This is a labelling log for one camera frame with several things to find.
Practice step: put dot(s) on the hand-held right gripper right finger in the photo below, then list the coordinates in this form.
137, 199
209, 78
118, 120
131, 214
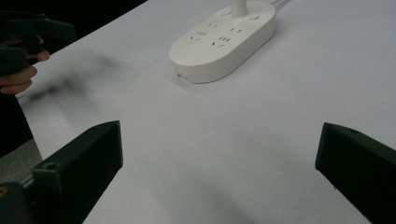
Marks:
358, 165

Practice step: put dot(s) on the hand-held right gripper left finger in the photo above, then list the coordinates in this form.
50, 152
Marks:
81, 161

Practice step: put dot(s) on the white power strip lamp base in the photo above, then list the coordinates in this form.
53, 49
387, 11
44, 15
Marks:
218, 43

